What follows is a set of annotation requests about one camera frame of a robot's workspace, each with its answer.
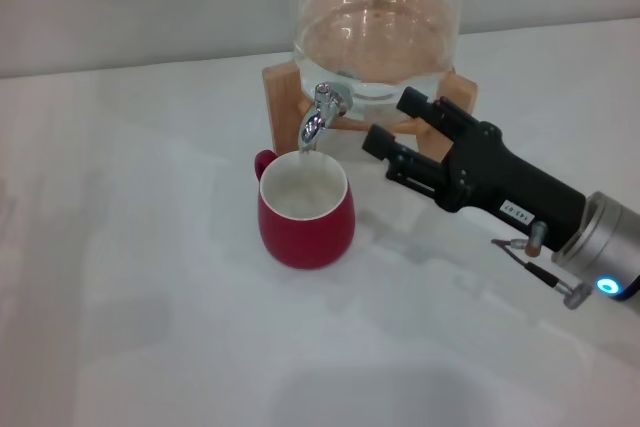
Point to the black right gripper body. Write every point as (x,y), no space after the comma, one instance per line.
(500,182)

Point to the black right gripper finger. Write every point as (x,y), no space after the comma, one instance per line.
(415,172)
(445,119)

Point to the chrome faucet tap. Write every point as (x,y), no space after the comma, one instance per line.
(325,107)

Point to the red ceramic cup white inside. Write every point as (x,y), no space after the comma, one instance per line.
(305,242)

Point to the clear glass water dispenser jar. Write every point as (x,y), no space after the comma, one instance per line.
(375,27)

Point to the wooden dispenser stand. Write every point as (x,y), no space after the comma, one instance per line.
(282,107)

